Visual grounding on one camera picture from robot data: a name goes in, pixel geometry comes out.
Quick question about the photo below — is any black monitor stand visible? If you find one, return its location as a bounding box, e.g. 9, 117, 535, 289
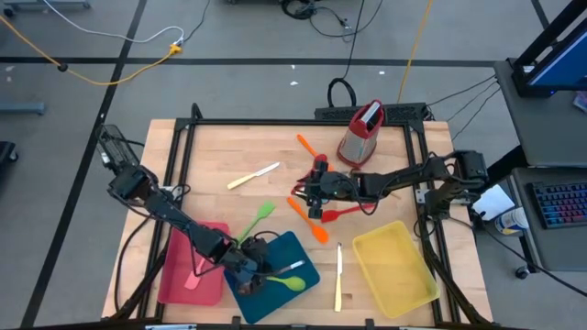
510, 0, 587, 98

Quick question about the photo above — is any metal handled utensil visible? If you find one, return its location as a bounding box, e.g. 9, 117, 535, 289
273, 259, 306, 277

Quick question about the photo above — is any black cable bundle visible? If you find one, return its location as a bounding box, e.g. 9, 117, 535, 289
279, 0, 384, 40

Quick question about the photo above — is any black chair caster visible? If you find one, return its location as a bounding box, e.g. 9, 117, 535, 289
0, 140, 19, 165

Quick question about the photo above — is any thin black cable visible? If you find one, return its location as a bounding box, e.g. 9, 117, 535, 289
182, 0, 213, 45

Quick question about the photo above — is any red metal box grater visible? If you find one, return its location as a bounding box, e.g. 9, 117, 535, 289
337, 99, 385, 169

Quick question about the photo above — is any dark grey desk surface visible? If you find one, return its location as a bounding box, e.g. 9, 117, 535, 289
510, 167, 587, 272

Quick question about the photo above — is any pink silicone spatula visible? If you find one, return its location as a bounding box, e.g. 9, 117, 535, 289
183, 256, 208, 292

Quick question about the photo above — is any black perforated electronics box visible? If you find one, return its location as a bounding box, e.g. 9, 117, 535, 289
314, 102, 430, 123

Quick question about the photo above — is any yellow cable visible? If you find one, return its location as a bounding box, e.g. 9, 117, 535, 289
395, 0, 435, 105

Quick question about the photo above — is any yellow plastic tray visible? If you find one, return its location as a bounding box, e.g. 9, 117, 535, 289
351, 220, 441, 320

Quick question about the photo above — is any yellow cord with plug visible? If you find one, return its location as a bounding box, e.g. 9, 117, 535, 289
0, 15, 184, 88

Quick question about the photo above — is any red plastic tray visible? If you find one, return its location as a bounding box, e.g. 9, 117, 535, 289
157, 221, 231, 307

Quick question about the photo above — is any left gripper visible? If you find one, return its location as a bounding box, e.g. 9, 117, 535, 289
218, 236, 271, 296

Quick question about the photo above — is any white cable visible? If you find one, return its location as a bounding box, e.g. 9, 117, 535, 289
41, 0, 186, 46

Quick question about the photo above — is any black mesh box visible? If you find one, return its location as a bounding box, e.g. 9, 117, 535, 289
94, 124, 141, 178

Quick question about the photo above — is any black aluminium table frame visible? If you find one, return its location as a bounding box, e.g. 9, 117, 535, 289
109, 103, 494, 330

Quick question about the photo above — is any lime green spoon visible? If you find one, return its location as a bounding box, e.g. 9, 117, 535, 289
264, 274, 307, 293

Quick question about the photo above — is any grey side table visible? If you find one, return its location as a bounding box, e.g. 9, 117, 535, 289
493, 59, 587, 169

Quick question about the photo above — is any colourful booklet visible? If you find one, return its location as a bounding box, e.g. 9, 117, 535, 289
571, 90, 587, 115

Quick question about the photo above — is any backlit keyboard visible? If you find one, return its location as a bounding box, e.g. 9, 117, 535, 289
531, 181, 587, 230

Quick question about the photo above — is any grey furniture foot bar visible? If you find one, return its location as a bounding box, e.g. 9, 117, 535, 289
3, 0, 92, 11
0, 102, 47, 116

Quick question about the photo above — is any blue plastic tray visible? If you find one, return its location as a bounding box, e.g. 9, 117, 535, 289
223, 230, 321, 325

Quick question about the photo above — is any computer monitor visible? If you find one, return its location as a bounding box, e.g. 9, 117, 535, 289
526, 27, 587, 92

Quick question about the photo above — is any orange silicone spatula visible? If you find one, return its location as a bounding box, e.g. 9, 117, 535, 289
286, 196, 330, 245
295, 133, 322, 160

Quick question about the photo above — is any red silicone spatula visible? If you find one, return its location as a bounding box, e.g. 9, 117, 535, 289
320, 203, 378, 225

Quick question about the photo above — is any green silicone spatula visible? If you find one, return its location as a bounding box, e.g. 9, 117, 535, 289
236, 200, 277, 244

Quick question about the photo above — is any white blue container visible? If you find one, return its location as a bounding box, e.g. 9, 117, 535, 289
493, 206, 530, 237

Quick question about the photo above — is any black looped cable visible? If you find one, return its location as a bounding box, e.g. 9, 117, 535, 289
326, 0, 368, 109

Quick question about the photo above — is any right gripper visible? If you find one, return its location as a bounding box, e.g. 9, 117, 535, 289
300, 155, 369, 220

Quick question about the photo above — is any white paper sheet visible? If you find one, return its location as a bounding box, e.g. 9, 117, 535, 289
471, 183, 516, 222

